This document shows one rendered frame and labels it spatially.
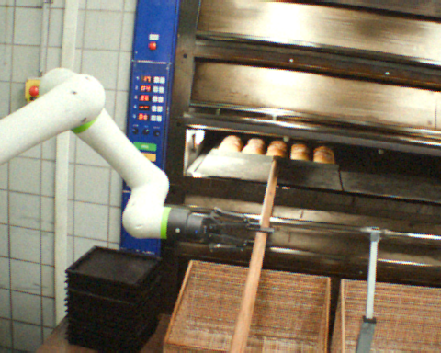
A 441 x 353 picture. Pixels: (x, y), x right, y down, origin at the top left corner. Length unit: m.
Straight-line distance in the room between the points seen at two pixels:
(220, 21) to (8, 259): 1.36
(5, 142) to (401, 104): 1.46
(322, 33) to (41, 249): 1.44
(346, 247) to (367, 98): 0.58
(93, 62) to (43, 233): 0.75
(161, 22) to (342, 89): 0.71
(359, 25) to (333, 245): 0.84
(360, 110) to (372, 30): 0.30
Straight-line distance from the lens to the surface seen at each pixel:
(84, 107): 1.54
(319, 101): 2.34
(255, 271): 1.54
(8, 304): 2.90
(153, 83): 2.37
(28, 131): 1.51
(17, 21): 2.58
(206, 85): 2.36
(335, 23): 2.34
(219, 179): 2.42
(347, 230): 2.06
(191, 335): 2.49
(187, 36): 2.37
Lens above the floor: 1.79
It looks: 14 degrees down
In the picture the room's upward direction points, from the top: 5 degrees clockwise
